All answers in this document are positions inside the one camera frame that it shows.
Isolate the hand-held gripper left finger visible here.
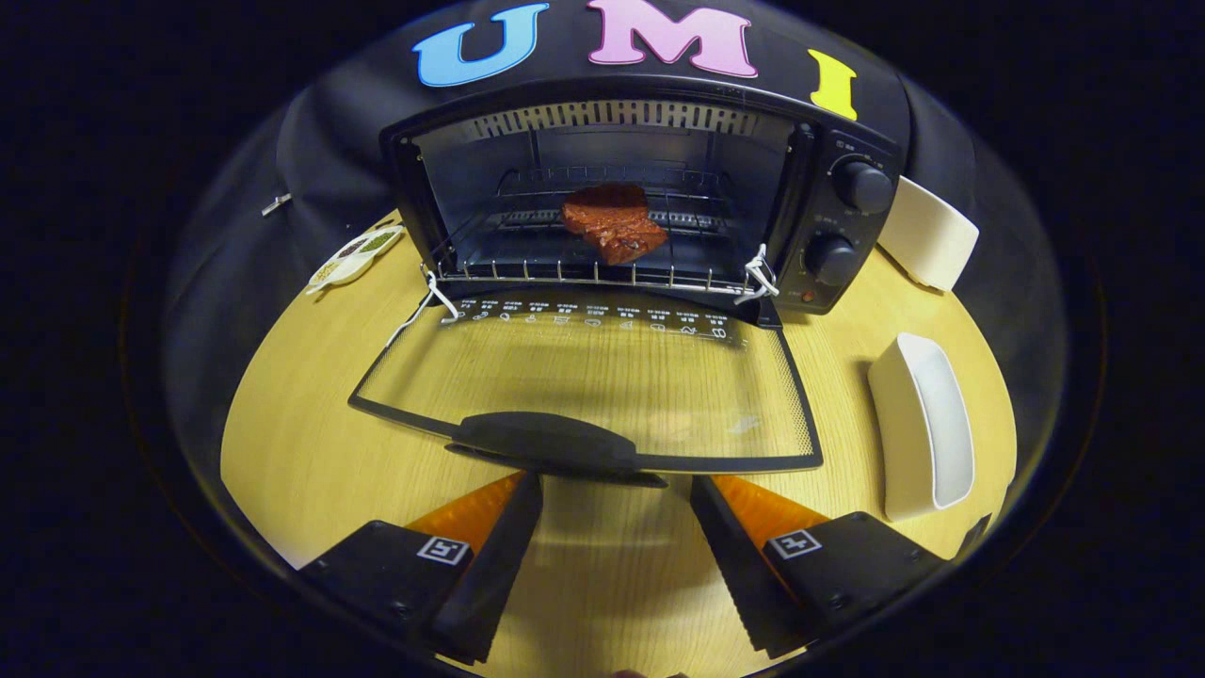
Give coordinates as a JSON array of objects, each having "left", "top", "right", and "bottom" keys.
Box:
[{"left": 299, "top": 471, "right": 545, "bottom": 665}]

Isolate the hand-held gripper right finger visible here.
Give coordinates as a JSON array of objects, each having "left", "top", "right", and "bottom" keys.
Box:
[{"left": 690, "top": 474, "right": 947, "bottom": 660}]

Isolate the black toaster oven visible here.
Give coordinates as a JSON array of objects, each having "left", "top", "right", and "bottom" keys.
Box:
[{"left": 346, "top": 75, "right": 907, "bottom": 489}]

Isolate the red meat piece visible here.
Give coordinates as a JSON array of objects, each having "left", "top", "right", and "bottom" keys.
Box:
[{"left": 561, "top": 183, "right": 670, "bottom": 266}]

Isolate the white slot toaster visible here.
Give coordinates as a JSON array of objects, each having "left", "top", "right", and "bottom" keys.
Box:
[{"left": 876, "top": 175, "right": 981, "bottom": 293}]

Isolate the white rectangular tray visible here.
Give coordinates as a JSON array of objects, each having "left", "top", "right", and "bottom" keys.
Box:
[{"left": 867, "top": 331, "right": 976, "bottom": 522}]

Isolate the white divided condiment dish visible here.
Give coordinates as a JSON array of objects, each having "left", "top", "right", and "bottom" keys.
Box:
[{"left": 306, "top": 224, "right": 406, "bottom": 295}]

